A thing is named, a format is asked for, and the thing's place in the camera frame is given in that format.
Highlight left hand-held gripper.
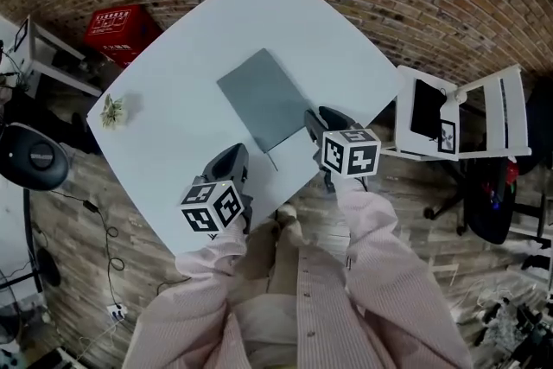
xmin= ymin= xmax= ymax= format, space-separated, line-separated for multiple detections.
xmin=180 ymin=143 xmax=254 ymax=235

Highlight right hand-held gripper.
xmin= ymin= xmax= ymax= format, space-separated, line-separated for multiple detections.
xmin=305 ymin=106 xmax=381 ymax=191

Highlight grey notebook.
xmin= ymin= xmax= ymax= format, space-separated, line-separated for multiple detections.
xmin=216 ymin=48 xmax=308 ymax=172

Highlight person's left forearm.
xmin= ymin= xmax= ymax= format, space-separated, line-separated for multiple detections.
xmin=124 ymin=219 xmax=251 ymax=369

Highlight person's right forearm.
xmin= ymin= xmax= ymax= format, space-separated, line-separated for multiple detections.
xmin=332 ymin=175 xmax=474 ymax=369

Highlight person's right shoe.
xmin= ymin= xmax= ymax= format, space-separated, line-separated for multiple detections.
xmin=276 ymin=204 xmax=300 ymax=226

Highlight black pouch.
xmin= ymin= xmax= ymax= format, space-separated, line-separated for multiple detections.
xmin=410 ymin=78 xmax=448 ymax=141

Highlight person's beige trousers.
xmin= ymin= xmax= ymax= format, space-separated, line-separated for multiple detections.
xmin=228 ymin=219 xmax=304 ymax=369

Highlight small framed picture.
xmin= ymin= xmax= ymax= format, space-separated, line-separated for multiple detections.
xmin=436 ymin=118 xmax=459 ymax=155

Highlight small potted plant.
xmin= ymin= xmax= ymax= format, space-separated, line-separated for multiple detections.
xmin=99 ymin=94 xmax=127 ymax=131

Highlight person's pink shirt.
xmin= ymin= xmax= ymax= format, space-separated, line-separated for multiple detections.
xmin=232 ymin=228 xmax=433 ymax=369

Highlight black highback office chair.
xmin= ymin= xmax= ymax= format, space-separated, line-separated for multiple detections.
xmin=423 ymin=77 xmax=553 ymax=248

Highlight red plastic box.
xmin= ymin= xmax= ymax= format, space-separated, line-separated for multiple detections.
xmin=83 ymin=3 xmax=163 ymax=68

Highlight white power strip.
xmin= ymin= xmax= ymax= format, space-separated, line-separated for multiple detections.
xmin=106 ymin=302 xmax=129 ymax=321

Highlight red and blue toy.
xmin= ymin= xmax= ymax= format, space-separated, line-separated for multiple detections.
xmin=486 ymin=158 xmax=520 ymax=213

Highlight white wooden chair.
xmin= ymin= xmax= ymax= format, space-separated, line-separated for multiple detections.
xmin=382 ymin=64 xmax=533 ymax=163

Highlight black round chair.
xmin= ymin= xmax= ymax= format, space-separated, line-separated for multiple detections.
xmin=0 ymin=123 xmax=71 ymax=192

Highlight small white side table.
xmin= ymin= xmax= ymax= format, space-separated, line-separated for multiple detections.
xmin=16 ymin=15 xmax=103 ymax=99

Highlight white metal rack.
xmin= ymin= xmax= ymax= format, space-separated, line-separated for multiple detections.
xmin=508 ymin=194 xmax=553 ymax=289

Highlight black framed card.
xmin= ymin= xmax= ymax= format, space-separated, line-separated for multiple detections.
xmin=14 ymin=21 xmax=29 ymax=51

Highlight black cable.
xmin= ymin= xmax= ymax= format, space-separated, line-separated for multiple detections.
xmin=48 ymin=188 xmax=194 ymax=309

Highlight white desk with black frame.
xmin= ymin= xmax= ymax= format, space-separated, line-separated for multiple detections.
xmin=0 ymin=176 xmax=62 ymax=295

